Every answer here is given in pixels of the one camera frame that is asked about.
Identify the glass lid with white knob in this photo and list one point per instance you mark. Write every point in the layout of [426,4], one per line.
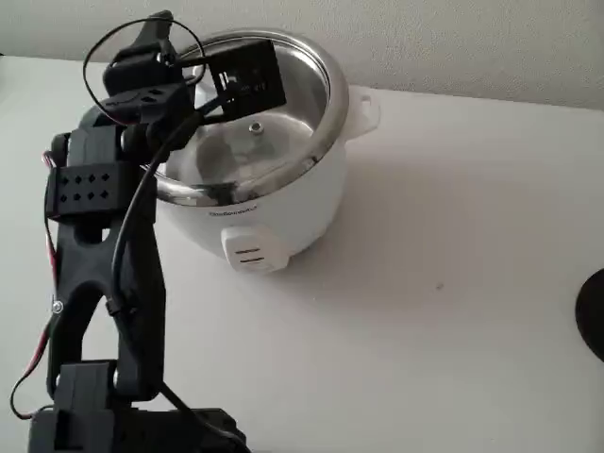
[283,141]

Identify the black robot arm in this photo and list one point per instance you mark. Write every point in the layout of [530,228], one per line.
[146,292]

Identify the white rice cooker body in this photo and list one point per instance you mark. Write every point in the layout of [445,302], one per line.
[292,212]

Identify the steel inner cooking pot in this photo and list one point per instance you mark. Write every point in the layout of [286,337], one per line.
[335,118]

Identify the black round stand base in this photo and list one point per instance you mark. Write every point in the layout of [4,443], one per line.
[593,316]

